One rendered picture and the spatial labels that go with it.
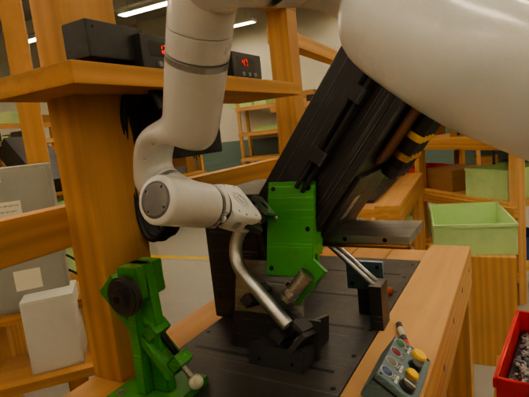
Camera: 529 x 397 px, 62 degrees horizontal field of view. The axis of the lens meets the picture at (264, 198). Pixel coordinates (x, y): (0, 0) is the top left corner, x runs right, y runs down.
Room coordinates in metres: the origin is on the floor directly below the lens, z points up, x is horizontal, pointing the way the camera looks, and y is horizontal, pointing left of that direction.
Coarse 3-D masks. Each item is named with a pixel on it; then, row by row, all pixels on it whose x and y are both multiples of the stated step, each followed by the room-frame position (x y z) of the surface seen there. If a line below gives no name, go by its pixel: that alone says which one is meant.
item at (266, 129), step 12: (240, 108) 10.37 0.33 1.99; (252, 108) 10.18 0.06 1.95; (240, 120) 10.40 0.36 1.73; (240, 132) 10.39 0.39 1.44; (252, 132) 10.27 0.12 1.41; (264, 132) 10.08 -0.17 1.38; (276, 132) 9.95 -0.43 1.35; (240, 144) 10.41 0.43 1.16; (252, 156) 10.62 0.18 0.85; (264, 156) 10.16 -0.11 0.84; (276, 156) 9.98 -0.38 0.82
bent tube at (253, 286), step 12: (264, 204) 0.98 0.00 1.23; (240, 240) 0.97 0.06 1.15; (240, 252) 0.97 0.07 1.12; (240, 264) 0.95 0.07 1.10; (240, 276) 0.94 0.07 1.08; (252, 276) 0.94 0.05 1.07; (252, 288) 0.92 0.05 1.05; (264, 288) 0.92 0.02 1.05; (264, 300) 0.90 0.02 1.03; (276, 312) 0.88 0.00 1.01; (288, 324) 0.89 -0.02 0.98
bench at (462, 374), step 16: (352, 256) 1.64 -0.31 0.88; (368, 256) 1.61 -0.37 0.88; (384, 256) 1.59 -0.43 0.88; (400, 256) 1.57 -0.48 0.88; (416, 256) 1.55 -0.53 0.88; (208, 304) 1.30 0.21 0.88; (192, 320) 1.19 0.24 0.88; (208, 320) 1.18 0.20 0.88; (464, 320) 1.47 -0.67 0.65; (176, 336) 1.10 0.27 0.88; (192, 336) 1.09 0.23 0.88; (464, 336) 1.47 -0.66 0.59; (464, 352) 1.47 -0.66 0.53; (464, 368) 1.47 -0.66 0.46; (96, 384) 0.90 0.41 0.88; (112, 384) 0.89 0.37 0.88; (448, 384) 1.50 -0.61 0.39; (464, 384) 1.48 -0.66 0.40
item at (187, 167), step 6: (192, 156) 7.65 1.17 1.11; (198, 156) 7.76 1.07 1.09; (174, 162) 7.56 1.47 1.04; (180, 162) 7.51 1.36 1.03; (186, 162) 7.46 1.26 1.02; (192, 162) 7.63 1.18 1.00; (198, 162) 7.76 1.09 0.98; (180, 168) 7.28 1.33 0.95; (186, 168) 7.47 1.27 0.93; (192, 168) 7.61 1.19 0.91; (198, 168) 7.77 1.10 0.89; (186, 174) 7.30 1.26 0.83; (192, 174) 7.38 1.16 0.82; (198, 174) 7.55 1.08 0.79
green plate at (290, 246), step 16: (272, 192) 0.99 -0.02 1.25; (288, 192) 0.97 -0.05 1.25; (304, 192) 0.95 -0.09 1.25; (272, 208) 0.98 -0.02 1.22; (288, 208) 0.96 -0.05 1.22; (304, 208) 0.94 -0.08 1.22; (272, 224) 0.97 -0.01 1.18; (288, 224) 0.95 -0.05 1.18; (304, 224) 0.93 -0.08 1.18; (272, 240) 0.96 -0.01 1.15; (288, 240) 0.94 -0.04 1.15; (304, 240) 0.92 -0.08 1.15; (320, 240) 0.98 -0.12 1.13; (272, 256) 0.95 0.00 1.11; (288, 256) 0.93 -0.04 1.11; (304, 256) 0.91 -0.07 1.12; (272, 272) 0.94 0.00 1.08; (288, 272) 0.92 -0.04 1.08
